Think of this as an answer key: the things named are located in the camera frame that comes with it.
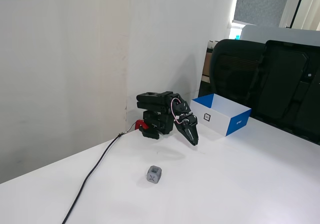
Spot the black mesh office chair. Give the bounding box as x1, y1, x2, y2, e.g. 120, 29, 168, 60
209, 38, 267, 110

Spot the blue and white box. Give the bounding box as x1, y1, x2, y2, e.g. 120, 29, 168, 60
190, 93, 252, 137

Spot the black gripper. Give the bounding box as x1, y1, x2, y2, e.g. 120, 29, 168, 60
174, 112, 200, 146

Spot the white servo wire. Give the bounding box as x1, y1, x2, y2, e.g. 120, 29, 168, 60
169, 97, 185, 125

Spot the black power cable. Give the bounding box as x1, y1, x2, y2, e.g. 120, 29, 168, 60
61, 132, 126, 224

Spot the gray window blind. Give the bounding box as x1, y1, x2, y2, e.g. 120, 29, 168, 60
233, 0, 293, 27

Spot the gray block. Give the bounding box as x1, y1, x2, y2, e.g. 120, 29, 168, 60
146, 165, 163, 184

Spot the red clamp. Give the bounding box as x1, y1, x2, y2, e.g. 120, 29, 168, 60
134, 119, 150, 131

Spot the brown cardboard box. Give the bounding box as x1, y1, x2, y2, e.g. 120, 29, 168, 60
201, 40, 219, 84

